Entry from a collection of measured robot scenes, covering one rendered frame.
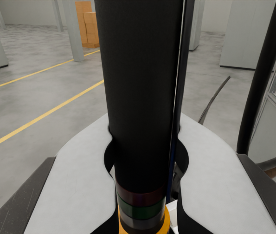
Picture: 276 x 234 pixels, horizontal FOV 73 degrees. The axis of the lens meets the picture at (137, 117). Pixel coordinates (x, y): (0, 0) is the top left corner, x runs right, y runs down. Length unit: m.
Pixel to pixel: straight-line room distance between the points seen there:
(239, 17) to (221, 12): 6.72
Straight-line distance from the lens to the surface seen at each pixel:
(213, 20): 12.22
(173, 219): 0.19
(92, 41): 8.24
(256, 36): 5.52
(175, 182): 0.40
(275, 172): 0.28
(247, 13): 5.47
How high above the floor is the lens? 1.56
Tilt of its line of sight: 32 degrees down
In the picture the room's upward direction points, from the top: 1 degrees counter-clockwise
